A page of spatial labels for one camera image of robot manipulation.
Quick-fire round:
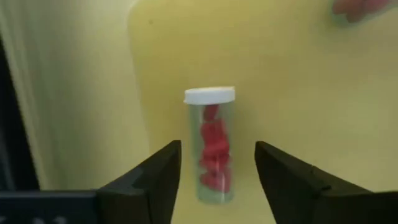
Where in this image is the bottle with red pills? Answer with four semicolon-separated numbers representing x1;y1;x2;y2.
183;86;236;205

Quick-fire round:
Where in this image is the yellow translucent plastic bin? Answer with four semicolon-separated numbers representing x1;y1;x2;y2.
0;0;398;224

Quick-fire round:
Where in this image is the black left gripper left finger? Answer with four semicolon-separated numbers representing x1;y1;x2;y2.
96;139;183;224

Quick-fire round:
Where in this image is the bottle with pink pills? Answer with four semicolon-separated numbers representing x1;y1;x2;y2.
328;0;393;25

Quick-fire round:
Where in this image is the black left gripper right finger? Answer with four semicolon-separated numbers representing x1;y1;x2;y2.
254;141;398;224

